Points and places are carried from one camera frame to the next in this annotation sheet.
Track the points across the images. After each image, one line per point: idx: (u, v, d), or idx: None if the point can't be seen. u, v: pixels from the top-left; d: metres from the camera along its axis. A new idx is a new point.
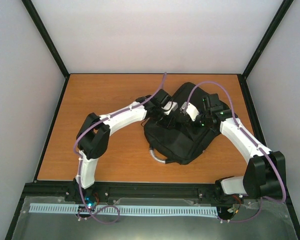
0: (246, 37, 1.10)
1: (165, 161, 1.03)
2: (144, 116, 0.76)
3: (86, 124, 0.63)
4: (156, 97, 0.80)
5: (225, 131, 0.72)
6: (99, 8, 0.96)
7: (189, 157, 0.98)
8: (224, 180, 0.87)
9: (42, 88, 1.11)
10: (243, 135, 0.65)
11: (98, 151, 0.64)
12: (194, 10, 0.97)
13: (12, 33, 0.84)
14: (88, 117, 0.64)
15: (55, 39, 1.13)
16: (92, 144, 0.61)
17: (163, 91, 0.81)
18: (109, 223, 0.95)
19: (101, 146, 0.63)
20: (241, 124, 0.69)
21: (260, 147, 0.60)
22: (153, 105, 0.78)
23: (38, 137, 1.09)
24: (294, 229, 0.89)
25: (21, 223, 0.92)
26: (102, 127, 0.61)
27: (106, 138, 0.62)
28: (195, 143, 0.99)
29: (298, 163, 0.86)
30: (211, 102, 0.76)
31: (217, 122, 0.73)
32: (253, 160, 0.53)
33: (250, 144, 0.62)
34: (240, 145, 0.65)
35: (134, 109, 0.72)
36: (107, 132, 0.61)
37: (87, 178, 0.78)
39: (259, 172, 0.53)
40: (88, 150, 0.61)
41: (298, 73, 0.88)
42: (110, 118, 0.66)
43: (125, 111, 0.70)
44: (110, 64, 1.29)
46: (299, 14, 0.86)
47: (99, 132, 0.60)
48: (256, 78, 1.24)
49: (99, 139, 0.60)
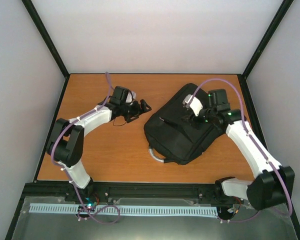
0: (247, 38, 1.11)
1: (164, 160, 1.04)
2: (110, 117, 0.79)
3: (56, 130, 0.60)
4: (114, 96, 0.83)
5: (232, 135, 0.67)
6: (99, 7, 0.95)
7: (187, 158, 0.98)
8: (226, 180, 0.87)
9: (42, 85, 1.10)
10: (253, 145, 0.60)
11: (75, 155, 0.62)
12: (196, 11, 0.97)
13: (13, 31, 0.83)
14: (57, 123, 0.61)
15: (55, 38, 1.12)
16: (67, 150, 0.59)
17: (118, 88, 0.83)
18: (109, 223, 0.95)
19: (77, 150, 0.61)
20: (250, 131, 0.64)
21: (270, 161, 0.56)
22: (113, 106, 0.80)
23: (38, 136, 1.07)
24: (294, 228, 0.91)
25: (21, 223, 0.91)
26: (74, 128, 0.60)
27: (81, 138, 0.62)
28: (195, 144, 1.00)
29: (298, 164, 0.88)
30: (217, 99, 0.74)
31: (224, 122, 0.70)
32: (261, 176, 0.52)
33: (259, 155, 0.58)
34: (248, 154, 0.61)
35: (100, 109, 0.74)
36: (82, 131, 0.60)
37: (81, 177, 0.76)
39: (266, 188, 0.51)
40: (65, 158, 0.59)
41: (298, 75, 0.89)
42: (80, 119, 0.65)
43: (91, 112, 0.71)
44: (110, 64, 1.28)
46: None
47: (73, 134, 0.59)
48: (256, 80, 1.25)
49: (74, 141, 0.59)
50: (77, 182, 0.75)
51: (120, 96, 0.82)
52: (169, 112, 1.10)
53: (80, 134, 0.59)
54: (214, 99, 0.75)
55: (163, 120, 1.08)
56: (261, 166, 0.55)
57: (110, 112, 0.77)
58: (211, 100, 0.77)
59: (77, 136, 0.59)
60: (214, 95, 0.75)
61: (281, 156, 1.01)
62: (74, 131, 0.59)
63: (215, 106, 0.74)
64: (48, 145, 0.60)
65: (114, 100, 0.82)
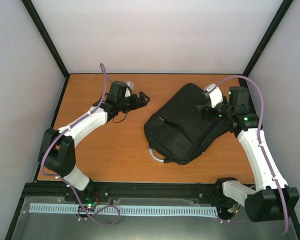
0: (246, 37, 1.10)
1: (163, 160, 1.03)
2: (106, 119, 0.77)
3: (45, 141, 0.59)
4: (111, 94, 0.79)
5: (241, 142, 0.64)
6: (98, 8, 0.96)
7: (187, 158, 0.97)
8: (226, 182, 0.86)
9: (42, 86, 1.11)
10: (263, 157, 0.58)
11: (67, 165, 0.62)
12: (194, 10, 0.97)
13: (13, 34, 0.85)
14: (46, 134, 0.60)
15: (55, 39, 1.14)
16: (58, 161, 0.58)
17: (114, 85, 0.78)
18: (107, 225, 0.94)
19: (69, 159, 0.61)
20: (263, 142, 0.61)
21: (277, 179, 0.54)
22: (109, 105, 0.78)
23: (38, 136, 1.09)
24: (294, 228, 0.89)
25: (21, 223, 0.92)
26: (64, 140, 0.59)
27: (71, 149, 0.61)
28: (195, 144, 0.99)
29: (299, 163, 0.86)
30: (238, 99, 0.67)
31: (237, 127, 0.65)
32: (262, 191, 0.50)
33: (266, 170, 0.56)
34: (255, 165, 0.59)
35: (93, 114, 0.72)
36: (71, 143, 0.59)
37: (77, 184, 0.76)
39: (266, 203, 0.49)
40: (56, 169, 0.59)
41: (298, 72, 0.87)
42: (70, 128, 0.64)
43: (83, 118, 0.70)
44: (110, 65, 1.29)
46: (299, 13, 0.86)
47: (63, 146, 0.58)
48: (256, 79, 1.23)
49: (64, 152, 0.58)
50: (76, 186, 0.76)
51: (117, 94, 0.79)
52: (169, 111, 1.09)
53: (69, 146, 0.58)
54: (234, 98, 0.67)
55: (163, 119, 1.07)
56: (265, 182, 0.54)
57: (105, 114, 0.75)
58: (230, 98, 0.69)
59: (66, 147, 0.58)
60: (235, 94, 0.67)
61: (281, 155, 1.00)
62: (64, 142, 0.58)
63: (233, 105, 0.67)
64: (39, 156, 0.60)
65: (111, 99, 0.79)
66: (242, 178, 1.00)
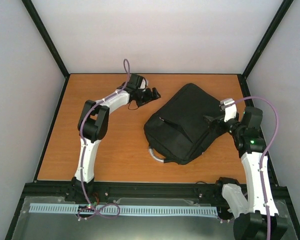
0: (247, 37, 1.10)
1: (163, 160, 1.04)
2: (128, 100, 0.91)
3: (85, 110, 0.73)
4: (131, 82, 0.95)
5: (244, 164, 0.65)
6: (98, 7, 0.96)
7: (187, 158, 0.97)
8: (227, 184, 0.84)
9: (42, 86, 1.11)
10: (260, 182, 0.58)
11: (101, 132, 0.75)
12: (195, 10, 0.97)
13: (13, 34, 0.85)
14: (86, 105, 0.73)
15: (55, 38, 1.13)
16: (97, 126, 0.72)
17: (134, 75, 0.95)
18: (113, 217, 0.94)
19: (104, 126, 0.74)
20: (264, 168, 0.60)
21: (268, 205, 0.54)
22: (129, 90, 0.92)
23: (38, 136, 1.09)
24: (294, 229, 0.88)
25: (21, 223, 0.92)
26: (101, 109, 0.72)
27: (107, 117, 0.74)
28: (195, 144, 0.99)
29: None
30: (250, 122, 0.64)
31: (242, 148, 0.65)
32: (251, 213, 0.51)
33: (260, 195, 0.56)
34: (250, 188, 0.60)
35: (120, 93, 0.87)
36: (107, 111, 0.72)
37: (89, 170, 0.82)
39: (252, 226, 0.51)
40: (94, 134, 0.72)
41: (299, 71, 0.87)
42: (105, 100, 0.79)
43: (113, 95, 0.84)
44: (111, 64, 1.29)
46: None
47: (101, 113, 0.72)
48: (256, 79, 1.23)
49: (102, 118, 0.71)
50: (85, 173, 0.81)
51: (136, 82, 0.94)
52: (169, 111, 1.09)
53: (106, 113, 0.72)
54: (247, 119, 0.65)
55: (163, 119, 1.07)
56: (256, 206, 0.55)
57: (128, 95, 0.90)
58: (244, 117, 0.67)
59: (104, 115, 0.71)
60: (248, 117, 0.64)
61: (282, 155, 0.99)
62: (102, 110, 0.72)
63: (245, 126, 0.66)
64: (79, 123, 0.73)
65: (131, 85, 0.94)
66: (242, 178, 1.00)
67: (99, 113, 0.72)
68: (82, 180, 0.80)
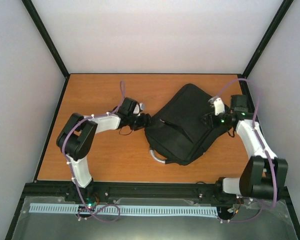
0: (246, 37, 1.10)
1: (165, 161, 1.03)
2: (118, 125, 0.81)
3: (70, 124, 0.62)
4: (123, 106, 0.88)
5: (240, 132, 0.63)
6: (98, 8, 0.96)
7: (188, 159, 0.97)
8: (226, 178, 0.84)
9: (42, 86, 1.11)
10: (255, 136, 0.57)
11: (84, 150, 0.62)
12: (194, 10, 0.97)
13: (13, 34, 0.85)
14: (72, 117, 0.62)
15: (55, 39, 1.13)
16: (77, 143, 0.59)
17: (127, 99, 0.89)
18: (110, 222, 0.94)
19: (87, 144, 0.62)
20: (257, 127, 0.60)
21: (267, 150, 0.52)
22: (121, 115, 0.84)
23: (38, 136, 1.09)
24: (294, 228, 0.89)
25: (22, 223, 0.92)
26: (88, 123, 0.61)
27: (93, 133, 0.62)
28: (196, 145, 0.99)
29: None
30: (236, 102, 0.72)
31: (236, 122, 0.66)
32: (253, 156, 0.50)
33: (258, 145, 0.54)
34: (249, 146, 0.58)
35: (112, 114, 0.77)
36: (94, 126, 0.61)
37: (82, 177, 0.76)
39: (256, 171, 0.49)
40: (74, 151, 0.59)
41: (298, 72, 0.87)
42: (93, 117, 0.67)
43: (103, 115, 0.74)
44: (111, 64, 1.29)
46: None
47: (86, 128, 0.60)
48: (256, 79, 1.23)
49: (86, 134, 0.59)
50: (79, 180, 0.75)
51: (129, 107, 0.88)
52: (169, 112, 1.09)
53: (92, 129, 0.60)
54: (233, 102, 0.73)
55: (163, 121, 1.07)
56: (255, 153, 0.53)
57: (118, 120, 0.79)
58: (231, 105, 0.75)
59: (89, 130, 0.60)
60: (234, 99, 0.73)
61: (282, 155, 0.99)
62: (88, 125, 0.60)
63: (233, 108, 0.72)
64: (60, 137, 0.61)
65: (123, 110, 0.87)
66: None
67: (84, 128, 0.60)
68: (77, 187, 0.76)
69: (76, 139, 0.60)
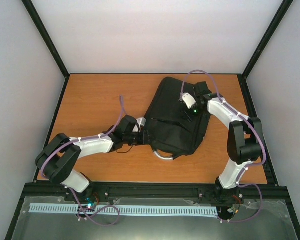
0: (247, 37, 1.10)
1: (172, 156, 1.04)
2: (110, 149, 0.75)
3: (53, 145, 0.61)
4: (120, 127, 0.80)
5: (213, 110, 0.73)
6: (98, 8, 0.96)
7: (193, 148, 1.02)
8: (222, 176, 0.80)
9: (42, 86, 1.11)
10: (226, 108, 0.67)
11: (63, 175, 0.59)
12: (195, 10, 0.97)
13: (13, 34, 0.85)
14: (56, 138, 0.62)
15: (55, 39, 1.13)
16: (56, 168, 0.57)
17: (125, 120, 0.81)
18: (107, 225, 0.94)
19: (67, 169, 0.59)
20: (225, 101, 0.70)
21: (240, 115, 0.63)
22: (115, 138, 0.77)
23: (38, 136, 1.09)
24: (294, 229, 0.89)
25: (22, 223, 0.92)
26: (71, 148, 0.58)
27: (74, 160, 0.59)
28: (194, 132, 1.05)
29: None
30: (199, 89, 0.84)
31: (205, 103, 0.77)
32: (232, 121, 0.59)
33: (232, 114, 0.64)
34: (224, 118, 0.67)
35: (104, 138, 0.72)
36: (76, 153, 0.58)
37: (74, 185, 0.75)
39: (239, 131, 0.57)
40: (51, 175, 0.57)
41: (298, 72, 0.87)
42: (80, 141, 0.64)
43: (94, 137, 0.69)
44: (110, 64, 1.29)
46: None
47: (67, 153, 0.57)
48: (256, 79, 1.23)
49: (65, 160, 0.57)
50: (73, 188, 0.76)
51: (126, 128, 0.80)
52: (160, 108, 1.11)
53: (73, 155, 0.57)
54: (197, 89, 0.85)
55: (156, 120, 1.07)
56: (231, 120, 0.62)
57: (111, 143, 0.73)
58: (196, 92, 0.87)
59: (70, 156, 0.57)
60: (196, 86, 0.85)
61: (281, 155, 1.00)
62: (70, 150, 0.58)
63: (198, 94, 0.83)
64: (40, 157, 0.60)
65: (118, 131, 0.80)
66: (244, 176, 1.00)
67: (65, 152, 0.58)
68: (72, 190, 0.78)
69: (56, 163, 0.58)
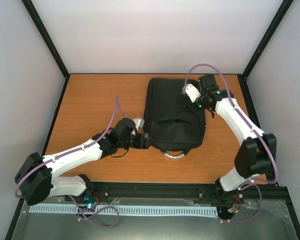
0: (246, 37, 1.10)
1: (183, 153, 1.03)
2: (100, 155, 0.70)
3: (27, 165, 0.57)
4: (115, 131, 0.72)
5: (221, 113, 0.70)
6: (98, 8, 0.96)
7: (200, 138, 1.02)
8: (223, 178, 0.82)
9: (42, 86, 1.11)
10: (238, 116, 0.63)
11: (38, 197, 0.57)
12: (194, 10, 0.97)
13: (13, 34, 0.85)
14: (30, 158, 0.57)
15: (55, 38, 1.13)
16: (29, 191, 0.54)
17: (122, 122, 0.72)
18: (103, 227, 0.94)
19: (40, 193, 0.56)
20: (237, 105, 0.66)
21: (254, 129, 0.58)
22: (109, 143, 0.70)
23: (38, 136, 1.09)
24: (294, 228, 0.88)
25: (22, 223, 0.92)
26: (42, 171, 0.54)
27: (47, 183, 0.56)
28: (196, 124, 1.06)
29: None
30: (206, 83, 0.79)
31: (213, 101, 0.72)
32: (246, 140, 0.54)
33: (244, 125, 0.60)
34: (234, 126, 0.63)
35: (87, 148, 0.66)
36: (47, 177, 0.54)
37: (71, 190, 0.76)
39: (252, 152, 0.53)
40: (26, 197, 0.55)
41: (298, 72, 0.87)
42: (55, 159, 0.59)
43: (76, 150, 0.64)
44: (110, 64, 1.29)
46: None
47: (37, 178, 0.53)
48: (256, 79, 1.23)
49: (36, 185, 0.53)
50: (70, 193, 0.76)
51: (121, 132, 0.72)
52: (158, 107, 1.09)
53: (43, 180, 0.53)
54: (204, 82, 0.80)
55: (156, 123, 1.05)
56: (246, 134, 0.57)
57: (100, 151, 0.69)
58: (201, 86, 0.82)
59: (39, 181, 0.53)
60: (203, 80, 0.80)
61: (281, 155, 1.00)
62: (40, 175, 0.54)
63: (205, 88, 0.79)
64: (17, 177, 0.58)
65: (114, 135, 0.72)
66: None
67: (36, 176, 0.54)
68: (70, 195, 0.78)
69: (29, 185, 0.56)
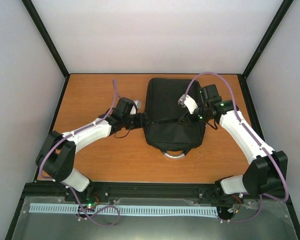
0: (246, 37, 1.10)
1: (183, 153, 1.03)
2: (109, 132, 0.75)
3: (48, 143, 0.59)
4: (117, 109, 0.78)
5: (226, 126, 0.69)
6: (98, 8, 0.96)
7: (200, 138, 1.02)
8: (224, 182, 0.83)
9: (42, 86, 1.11)
10: (245, 132, 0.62)
11: (64, 172, 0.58)
12: (195, 10, 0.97)
13: (13, 34, 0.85)
14: (49, 136, 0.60)
15: (55, 38, 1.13)
16: (55, 166, 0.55)
17: (122, 100, 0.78)
18: (106, 225, 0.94)
19: (66, 167, 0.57)
20: (243, 120, 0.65)
21: (264, 147, 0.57)
22: (115, 119, 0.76)
23: (38, 136, 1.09)
24: (294, 229, 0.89)
25: (22, 223, 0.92)
26: (65, 144, 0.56)
27: (72, 155, 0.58)
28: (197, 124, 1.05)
29: None
30: (209, 94, 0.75)
31: (217, 114, 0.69)
32: (255, 161, 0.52)
33: (253, 142, 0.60)
34: (241, 141, 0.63)
35: (99, 124, 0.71)
36: (72, 148, 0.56)
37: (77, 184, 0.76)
39: (262, 172, 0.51)
40: (52, 173, 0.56)
41: (299, 71, 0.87)
42: (74, 134, 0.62)
43: (88, 126, 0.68)
44: (110, 64, 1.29)
46: None
47: (63, 150, 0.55)
48: (256, 79, 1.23)
49: (63, 157, 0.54)
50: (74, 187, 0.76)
51: (124, 109, 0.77)
52: (159, 107, 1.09)
53: (69, 151, 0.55)
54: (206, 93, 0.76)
55: (157, 122, 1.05)
56: (255, 153, 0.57)
57: (109, 127, 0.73)
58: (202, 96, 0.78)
59: (66, 152, 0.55)
60: (205, 91, 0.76)
61: None
62: (65, 147, 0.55)
63: (207, 99, 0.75)
64: (39, 157, 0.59)
65: (117, 113, 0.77)
66: None
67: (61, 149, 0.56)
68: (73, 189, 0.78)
69: (54, 161, 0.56)
